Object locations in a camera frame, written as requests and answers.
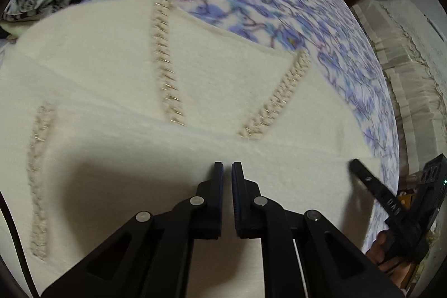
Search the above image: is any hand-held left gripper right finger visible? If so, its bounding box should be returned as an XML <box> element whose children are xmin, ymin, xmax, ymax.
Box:
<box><xmin>231</xmin><ymin>161</ymin><xmax>406</xmax><ymax>298</ymax></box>

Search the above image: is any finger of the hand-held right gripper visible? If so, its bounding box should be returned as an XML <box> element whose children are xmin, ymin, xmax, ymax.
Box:
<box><xmin>349</xmin><ymin>158</ymin><xmax>406</xmax><ymax>220</ymax></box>

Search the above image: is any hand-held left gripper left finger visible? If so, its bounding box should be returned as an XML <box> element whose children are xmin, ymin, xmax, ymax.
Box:
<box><xmin>41</xmin><ymin>161</ymin><xmax>224</xmax><ymax>298</ymax></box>

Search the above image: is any white fluffy cardigan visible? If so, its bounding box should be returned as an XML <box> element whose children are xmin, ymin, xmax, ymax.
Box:
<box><xmin>0</xmin><ymin>0</ymin><xmax>374</xmax><ymax>298</ymax></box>

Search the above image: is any person's right hand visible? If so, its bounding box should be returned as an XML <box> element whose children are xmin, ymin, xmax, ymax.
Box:
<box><xmin>366</xmin><ymin>231</ymin><xmax>417</xmax><ymax>287</ymax></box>

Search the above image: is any lace covered furniture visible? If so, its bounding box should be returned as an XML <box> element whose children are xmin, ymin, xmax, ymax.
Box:
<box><xmin>351</xmin><ymin>0</ymin><xmax>447</xmax><ymax>180</ymax></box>

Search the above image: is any purple cat print blanket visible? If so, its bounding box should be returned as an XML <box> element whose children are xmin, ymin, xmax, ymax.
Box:
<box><xmin>80</xmin><ymin>0</ymin><xmax>400</xmax><ymax>246</ymax></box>

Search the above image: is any black cable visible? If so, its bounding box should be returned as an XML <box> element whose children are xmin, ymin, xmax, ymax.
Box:
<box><xmin>0</xmin><ymin>190</ymin><xmax>40</xmax><ymax>298</ymax></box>

